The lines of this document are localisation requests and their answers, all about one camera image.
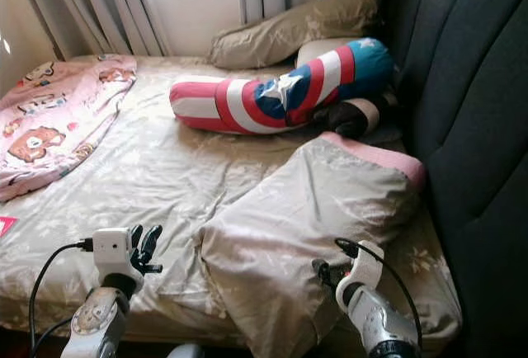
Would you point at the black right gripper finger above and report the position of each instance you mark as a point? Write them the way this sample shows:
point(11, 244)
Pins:
point(322, 266)
point(328, 280)

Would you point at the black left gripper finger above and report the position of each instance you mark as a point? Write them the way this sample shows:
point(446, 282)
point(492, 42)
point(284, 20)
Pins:
point(134, 237)
point(150, 239)

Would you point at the grey floral pillow pink edge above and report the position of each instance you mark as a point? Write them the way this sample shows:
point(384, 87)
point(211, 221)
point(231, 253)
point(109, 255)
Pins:
point(313, 218)

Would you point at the colourful comic book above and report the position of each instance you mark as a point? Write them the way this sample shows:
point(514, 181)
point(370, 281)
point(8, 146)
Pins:
point(6, 226)

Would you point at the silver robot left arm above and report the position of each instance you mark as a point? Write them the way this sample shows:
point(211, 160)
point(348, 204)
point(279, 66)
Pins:
point(91, 329)

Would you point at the grey floral bed sheet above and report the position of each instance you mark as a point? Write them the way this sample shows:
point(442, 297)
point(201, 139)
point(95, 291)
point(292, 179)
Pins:
point(157, 176)

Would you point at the silver robot left leg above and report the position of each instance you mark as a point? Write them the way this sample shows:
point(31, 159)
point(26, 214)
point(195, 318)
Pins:
point(186, 352)

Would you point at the pink cartoon print blanket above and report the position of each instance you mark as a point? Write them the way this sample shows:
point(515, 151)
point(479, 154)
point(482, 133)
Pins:
point(49, 127)

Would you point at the black and tan plush toy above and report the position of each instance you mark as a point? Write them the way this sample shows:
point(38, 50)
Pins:
point(342, 117)

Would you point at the red white blue bolster pillow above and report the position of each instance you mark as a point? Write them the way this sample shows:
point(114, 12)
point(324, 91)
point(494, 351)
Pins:
point(235, 106)

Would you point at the plain white pillow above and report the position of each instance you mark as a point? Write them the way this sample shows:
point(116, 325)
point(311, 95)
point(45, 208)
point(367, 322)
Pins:
point(318, 49)

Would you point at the olive floral pillow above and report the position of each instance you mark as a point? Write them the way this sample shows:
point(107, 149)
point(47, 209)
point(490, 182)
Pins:
point(297, 32)

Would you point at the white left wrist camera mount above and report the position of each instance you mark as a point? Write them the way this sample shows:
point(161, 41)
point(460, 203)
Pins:
point(114, 248)

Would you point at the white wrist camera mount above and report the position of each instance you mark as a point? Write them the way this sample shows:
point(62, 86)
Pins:
point(114, 248)
point(367, 267)

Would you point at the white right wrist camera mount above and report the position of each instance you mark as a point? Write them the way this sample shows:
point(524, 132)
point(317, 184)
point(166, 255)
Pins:
point(367, 267)

